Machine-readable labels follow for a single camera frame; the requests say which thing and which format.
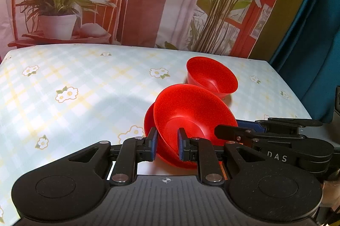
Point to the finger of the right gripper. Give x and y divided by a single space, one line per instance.
243 133

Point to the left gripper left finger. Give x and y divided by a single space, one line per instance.
128 155

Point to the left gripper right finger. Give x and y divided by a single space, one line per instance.
202 152

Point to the large red plastic bowl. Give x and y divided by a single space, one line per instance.
192 108

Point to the small red plastic bowl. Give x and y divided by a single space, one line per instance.
212 75

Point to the teal curtain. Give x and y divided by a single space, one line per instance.
308 57

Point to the floral checked tablecloth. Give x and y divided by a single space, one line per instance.
58 99

